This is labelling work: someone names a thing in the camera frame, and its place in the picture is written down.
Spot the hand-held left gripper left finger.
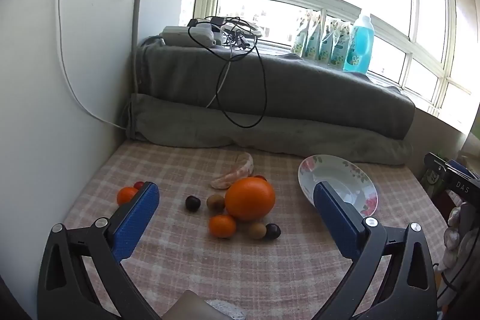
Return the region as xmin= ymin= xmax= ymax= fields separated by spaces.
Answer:
xmin=37 ymin=182 xmax=162 ymax=320

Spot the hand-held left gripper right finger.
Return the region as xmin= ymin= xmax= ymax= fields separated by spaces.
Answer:
xmin=313 ymin=181 xmax=439 ymax=320

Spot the small mandarin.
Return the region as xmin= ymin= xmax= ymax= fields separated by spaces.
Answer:
xmin=208 ymin=214 xmax=237 ymax=239
xmin=116 ymin=187 xmax=139 ymax=207

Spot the floral white plate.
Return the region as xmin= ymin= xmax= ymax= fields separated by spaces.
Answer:
xmin=298 ymin=154 xmax=379 ymax=216

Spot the large orange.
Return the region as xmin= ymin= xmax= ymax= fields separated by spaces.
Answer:
xmin=224 ymin=178 xmax=276 ymax=222

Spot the person's right hand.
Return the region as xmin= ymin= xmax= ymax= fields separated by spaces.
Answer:
xmin=438 ymin=207 xmax=480 ymax=306

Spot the pink plaid bed sheet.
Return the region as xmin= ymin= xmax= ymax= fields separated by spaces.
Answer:
xmin=56 ymin=140 xmax=451 ymax=320

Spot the brown kiwi berry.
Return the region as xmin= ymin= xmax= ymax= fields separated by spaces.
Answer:
xmin=206 ymin=194 xmax=226 ymax=213
xmin=248 ymin=223 xmax=267 ymax=240

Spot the grey rolled blanket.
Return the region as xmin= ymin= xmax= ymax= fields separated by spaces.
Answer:
xmin=125 ymin=93 xmax=413 ymax=166

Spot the grey folded blanket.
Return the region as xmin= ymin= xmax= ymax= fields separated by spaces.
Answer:
xmin=134 ymin=37 xmax=416 ymax=141

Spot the blue detergent bottle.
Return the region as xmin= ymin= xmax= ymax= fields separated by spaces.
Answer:
xmin=343 ymin=13 xmax=376 ymax=74

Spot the white power strip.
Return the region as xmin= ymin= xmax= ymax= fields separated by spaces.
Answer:
xmin=161 ymin=25 xmax=216 ymax=47

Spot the white adapter box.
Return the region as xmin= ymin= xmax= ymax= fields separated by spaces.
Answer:
xmin=189 ymin=20 xmax=222 ymax=41

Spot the grey vertical pipe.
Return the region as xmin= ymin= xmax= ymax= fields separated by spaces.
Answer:
xmin=129 ymin=0 xmax=154 ymax=99

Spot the thin black cable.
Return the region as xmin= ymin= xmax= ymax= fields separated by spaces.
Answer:
xmin=433 ymin=262 xmax=473 ymax=302

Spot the short white cable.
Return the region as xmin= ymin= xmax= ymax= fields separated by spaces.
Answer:
xmin=206 ymin=58 xmax=231 ymax=109

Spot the long white cable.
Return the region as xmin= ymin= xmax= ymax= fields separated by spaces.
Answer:
xmin=56 ymin=0 xmax=128 ymax=130

